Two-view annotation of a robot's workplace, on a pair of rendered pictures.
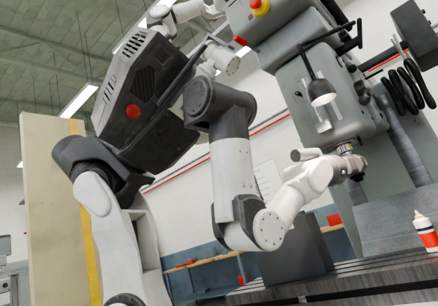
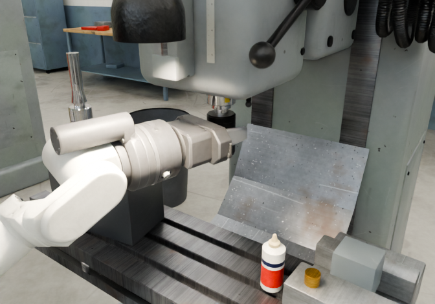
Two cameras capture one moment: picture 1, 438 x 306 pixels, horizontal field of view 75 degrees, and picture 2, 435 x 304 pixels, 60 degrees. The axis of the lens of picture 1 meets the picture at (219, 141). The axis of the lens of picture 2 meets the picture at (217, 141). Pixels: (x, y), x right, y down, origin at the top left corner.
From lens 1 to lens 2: 0.58 m
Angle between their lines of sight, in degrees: 40
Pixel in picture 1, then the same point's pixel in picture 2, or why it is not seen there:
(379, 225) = (265, 167)
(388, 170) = (319, 99)
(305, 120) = not seen: hidden behind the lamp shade
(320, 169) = (83, 200)
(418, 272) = not seen: outside the picture
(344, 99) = (233, 21)
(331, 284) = (118, 276)
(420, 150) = (379, 94)
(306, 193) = (35, 242)
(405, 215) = (301, 173)
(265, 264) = not seen: hidden behind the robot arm
